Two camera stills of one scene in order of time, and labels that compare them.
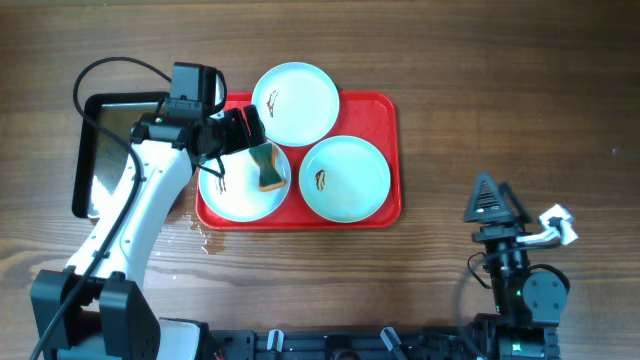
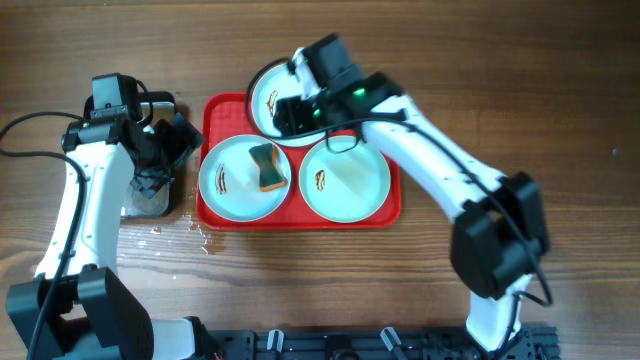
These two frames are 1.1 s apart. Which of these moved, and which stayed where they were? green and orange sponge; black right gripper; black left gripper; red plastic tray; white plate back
Moved: black left gripper; black right gripper
Stayed: red plastic tray; white plate back; green and orange sponge
